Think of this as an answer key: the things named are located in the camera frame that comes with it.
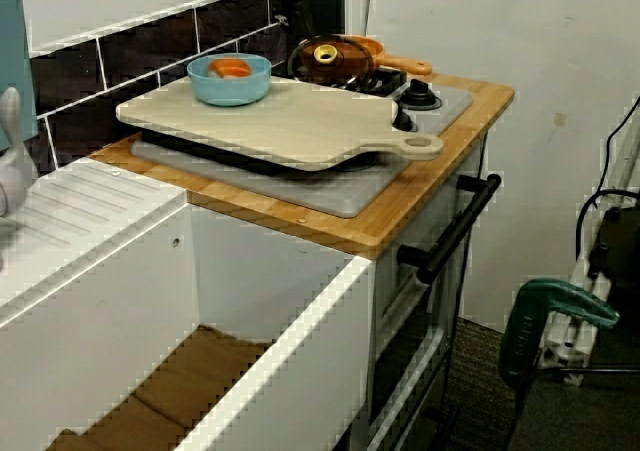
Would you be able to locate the glass lid with yellow knob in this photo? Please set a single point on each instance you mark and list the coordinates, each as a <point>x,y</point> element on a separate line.
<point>325,55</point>

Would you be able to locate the orange toy frying pan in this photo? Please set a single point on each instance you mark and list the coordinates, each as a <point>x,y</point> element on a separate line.
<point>406,64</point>

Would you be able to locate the orange salmon sushi toy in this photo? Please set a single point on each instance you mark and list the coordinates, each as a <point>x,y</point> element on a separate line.
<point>231,67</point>

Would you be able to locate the black burner grate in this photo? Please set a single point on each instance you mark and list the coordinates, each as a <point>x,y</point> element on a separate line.
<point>386,78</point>
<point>210,151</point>

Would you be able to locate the light blue bowl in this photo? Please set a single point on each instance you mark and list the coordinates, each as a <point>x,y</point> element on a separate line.
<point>230,93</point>

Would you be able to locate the light wooden cutting board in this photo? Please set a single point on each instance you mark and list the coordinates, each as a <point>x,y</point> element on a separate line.
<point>300,121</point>

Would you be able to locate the black stove knob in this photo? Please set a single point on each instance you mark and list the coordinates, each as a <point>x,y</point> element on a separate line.
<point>420,98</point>
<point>404,121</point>

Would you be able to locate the grey toy stove top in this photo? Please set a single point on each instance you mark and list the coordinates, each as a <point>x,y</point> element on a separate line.
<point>325,196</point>

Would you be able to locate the teal toy appliance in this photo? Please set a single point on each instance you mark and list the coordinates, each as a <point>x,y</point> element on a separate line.
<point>12,46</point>

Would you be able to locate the toy oven door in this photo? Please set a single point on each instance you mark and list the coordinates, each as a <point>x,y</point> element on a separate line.
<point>390,296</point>

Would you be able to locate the grey toy faucet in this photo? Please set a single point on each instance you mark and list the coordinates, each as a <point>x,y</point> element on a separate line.
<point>15,171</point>

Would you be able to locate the white toy sink basin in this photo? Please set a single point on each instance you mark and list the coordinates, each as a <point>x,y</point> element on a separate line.
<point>125,296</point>

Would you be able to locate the brown cloth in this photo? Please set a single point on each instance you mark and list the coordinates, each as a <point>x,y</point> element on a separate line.
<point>200,371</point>

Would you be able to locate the dark box device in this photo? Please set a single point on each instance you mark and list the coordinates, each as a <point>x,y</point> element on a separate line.
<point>620,241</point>

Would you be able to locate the green clamp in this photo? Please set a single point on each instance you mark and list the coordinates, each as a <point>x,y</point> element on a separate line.
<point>525,331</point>

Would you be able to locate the aluminium frame rail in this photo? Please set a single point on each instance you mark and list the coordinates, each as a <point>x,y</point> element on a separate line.
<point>570,336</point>

